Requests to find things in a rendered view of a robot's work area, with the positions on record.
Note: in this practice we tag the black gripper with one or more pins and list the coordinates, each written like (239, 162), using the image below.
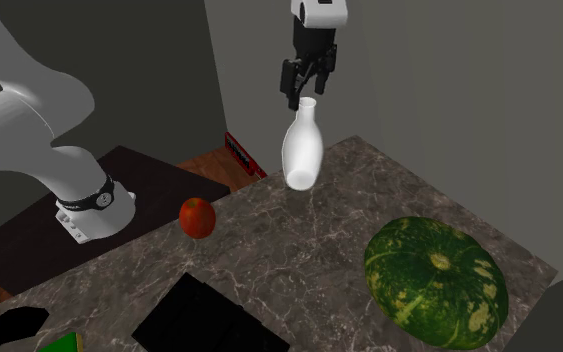
(313, 41)

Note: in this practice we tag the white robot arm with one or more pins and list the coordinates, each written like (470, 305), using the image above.
(27, 126)

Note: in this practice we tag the white vase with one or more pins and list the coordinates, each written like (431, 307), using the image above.
(303, 146)

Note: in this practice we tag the red flat box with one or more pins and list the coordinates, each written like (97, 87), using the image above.
(242, 155)

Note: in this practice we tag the dark robot stand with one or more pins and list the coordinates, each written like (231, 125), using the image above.
(164, 183)

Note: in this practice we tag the red apple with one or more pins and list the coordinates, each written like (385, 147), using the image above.
(197, 218)

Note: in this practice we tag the green pumpkin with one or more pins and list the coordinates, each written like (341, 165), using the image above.
(432, 287)

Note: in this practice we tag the black flat box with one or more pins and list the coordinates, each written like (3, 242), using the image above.
(203, 319)

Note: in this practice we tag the green book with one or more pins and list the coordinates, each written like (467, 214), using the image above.
(64, 343)

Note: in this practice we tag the black irregular object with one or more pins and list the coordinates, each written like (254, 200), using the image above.
(15, 322)

